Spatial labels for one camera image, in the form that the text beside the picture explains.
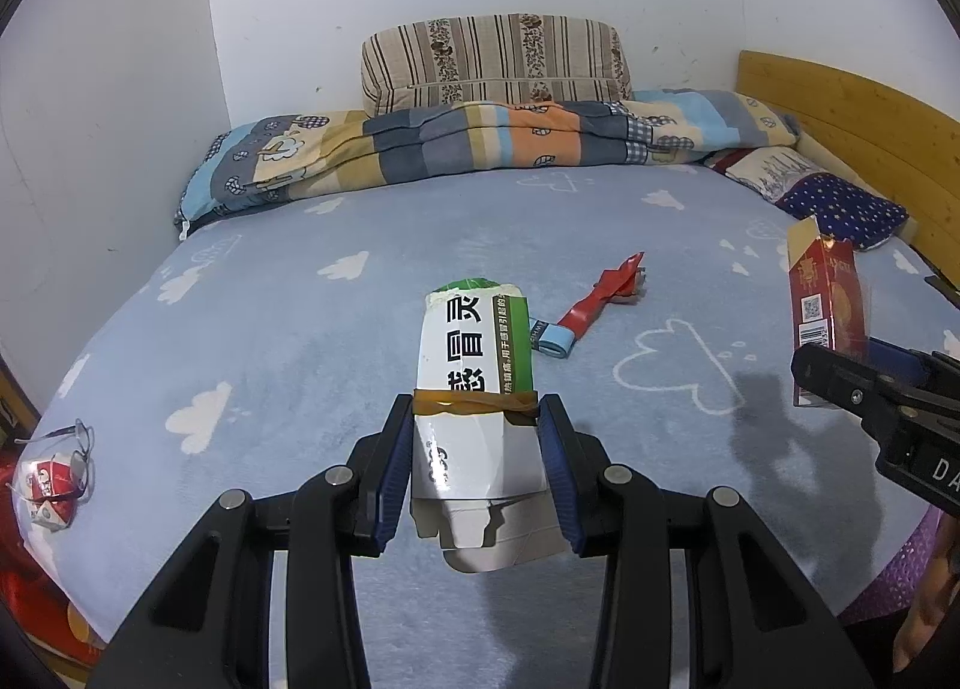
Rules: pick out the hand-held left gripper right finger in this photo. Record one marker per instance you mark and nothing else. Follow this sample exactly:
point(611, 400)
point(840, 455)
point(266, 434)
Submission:
point(559, 468)

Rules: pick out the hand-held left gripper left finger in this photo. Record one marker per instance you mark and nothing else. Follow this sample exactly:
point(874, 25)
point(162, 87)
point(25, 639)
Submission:
point(394, 468)

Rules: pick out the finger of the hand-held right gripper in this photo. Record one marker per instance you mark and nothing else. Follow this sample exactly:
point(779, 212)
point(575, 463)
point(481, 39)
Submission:
point(832, 378)
point(892, 358)

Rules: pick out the red cigarette box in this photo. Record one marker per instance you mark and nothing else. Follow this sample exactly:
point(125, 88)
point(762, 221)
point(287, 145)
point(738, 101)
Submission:
point(821, 284)

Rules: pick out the white and green medicine box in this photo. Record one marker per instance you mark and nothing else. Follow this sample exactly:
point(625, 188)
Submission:
point(469, 359)

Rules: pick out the person's right forearm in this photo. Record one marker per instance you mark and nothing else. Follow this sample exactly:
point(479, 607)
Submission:
point(926, 599)

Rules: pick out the purple cloth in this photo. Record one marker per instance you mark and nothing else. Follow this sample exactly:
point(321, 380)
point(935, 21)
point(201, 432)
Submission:
point(892, 576)

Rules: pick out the navy star-print pillow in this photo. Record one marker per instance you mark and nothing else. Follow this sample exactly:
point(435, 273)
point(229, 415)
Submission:
point(847, 209)

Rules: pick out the blue cloud-print bed sheet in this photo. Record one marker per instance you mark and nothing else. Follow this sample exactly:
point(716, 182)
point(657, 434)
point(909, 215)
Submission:
point(300, 329)

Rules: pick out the red torn wrapper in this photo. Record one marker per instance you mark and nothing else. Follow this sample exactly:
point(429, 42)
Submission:
point(592, 303)

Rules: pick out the white printed pillow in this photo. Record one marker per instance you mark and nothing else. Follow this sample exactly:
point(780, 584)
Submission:
point(765, 172)

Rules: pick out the wooden headboard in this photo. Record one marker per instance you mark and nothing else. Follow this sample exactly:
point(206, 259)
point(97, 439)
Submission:
point(862, 112)

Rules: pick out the eyeglasses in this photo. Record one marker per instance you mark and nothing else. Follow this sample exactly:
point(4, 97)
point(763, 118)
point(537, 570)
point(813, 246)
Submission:
point(79, 449)

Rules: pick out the patchwork folded quilt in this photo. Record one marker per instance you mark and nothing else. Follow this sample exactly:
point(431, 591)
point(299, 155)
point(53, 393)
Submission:
point(450, 142)

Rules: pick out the red and white cigarette pack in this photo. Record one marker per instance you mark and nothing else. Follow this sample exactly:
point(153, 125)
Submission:
point(52, 513)
point(49, 479)

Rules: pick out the red cloth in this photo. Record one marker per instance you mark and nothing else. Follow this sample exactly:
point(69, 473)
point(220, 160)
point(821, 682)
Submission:
point(30, 584)

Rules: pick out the wooden bedside furniture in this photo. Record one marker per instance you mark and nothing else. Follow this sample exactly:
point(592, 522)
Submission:
point(15, 404)

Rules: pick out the striped beige cushion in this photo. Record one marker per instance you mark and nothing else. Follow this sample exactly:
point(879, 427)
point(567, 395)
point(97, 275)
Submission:
point(495, 59)

